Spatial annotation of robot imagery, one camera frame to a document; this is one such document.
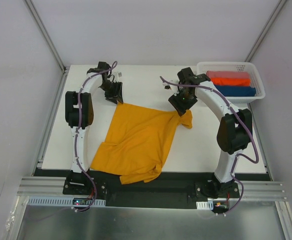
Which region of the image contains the pink rolled t shirt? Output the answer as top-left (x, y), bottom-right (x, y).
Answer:
top-left (206, 70), bottom-right (250, 79)

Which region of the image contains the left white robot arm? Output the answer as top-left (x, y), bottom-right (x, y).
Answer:
top-left (65, 61), bottom-right (124, 173)

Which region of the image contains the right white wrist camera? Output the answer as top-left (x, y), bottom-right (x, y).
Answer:
top-left (162, 80), bottom-right (179, 93)

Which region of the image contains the yellow t shirt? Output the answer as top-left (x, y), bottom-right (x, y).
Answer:
top-left (90, 103), bottom-right (193, 185)

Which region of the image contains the left white cable duct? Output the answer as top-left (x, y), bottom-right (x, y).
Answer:
top-left (28, 196), bottom-right (106, 208)

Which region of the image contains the orange rolled t shirt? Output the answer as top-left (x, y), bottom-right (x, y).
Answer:
top-left (211, 77), bottom-right (251, 87)

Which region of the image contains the blue rolled t shirt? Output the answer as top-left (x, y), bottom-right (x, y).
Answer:
top-left (215, 85), bottom-right (257, 97)

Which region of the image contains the white plastic basket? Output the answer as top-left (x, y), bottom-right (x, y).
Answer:
top-left (196, 61), bottom-right (266, 105)

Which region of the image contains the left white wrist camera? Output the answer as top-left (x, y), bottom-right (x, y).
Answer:
top-left (109, 71), bottom-right (123, 83)

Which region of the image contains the white cable duct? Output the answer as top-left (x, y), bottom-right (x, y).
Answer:
top-left (196, 200), bottom-right (214, 211)
top-left (28, 196), bottom-right (106, 208)

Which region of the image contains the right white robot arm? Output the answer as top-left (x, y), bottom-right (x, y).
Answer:
top-left (161, 67), bottom-right (255, 198)

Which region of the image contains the right white cable duct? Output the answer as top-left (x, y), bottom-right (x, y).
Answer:
top-left (196, 200), bottom-right (214, 211)

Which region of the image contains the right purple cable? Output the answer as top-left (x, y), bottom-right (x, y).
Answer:
top-left (159, 76), bottom-right (260, 176)

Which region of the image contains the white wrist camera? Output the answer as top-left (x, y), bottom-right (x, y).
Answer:
top-left (109, 71), bottom-right (123, 83)
top-left (162, 80), bottom-right (179, 93)

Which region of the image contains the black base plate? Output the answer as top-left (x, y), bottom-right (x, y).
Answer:
top-left (62, 171), bottom-right (241, 208)

